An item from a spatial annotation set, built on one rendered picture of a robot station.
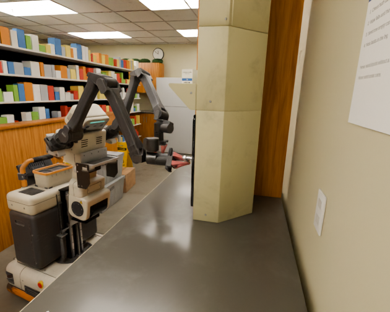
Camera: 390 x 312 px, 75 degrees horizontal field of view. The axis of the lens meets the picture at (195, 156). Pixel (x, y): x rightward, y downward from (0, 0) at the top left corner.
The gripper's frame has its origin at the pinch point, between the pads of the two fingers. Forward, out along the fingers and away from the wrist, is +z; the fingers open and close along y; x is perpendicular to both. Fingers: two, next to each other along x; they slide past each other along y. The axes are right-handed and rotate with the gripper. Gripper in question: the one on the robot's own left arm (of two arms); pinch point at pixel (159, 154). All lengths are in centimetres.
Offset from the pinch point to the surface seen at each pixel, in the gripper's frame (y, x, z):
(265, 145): 63, -10, -12
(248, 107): 53, -38, -32
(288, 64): 70, -10, -52
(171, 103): -134, 443, -15
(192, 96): 32, -47, -36
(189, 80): 28, -39, -42
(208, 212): 39, -47, 12
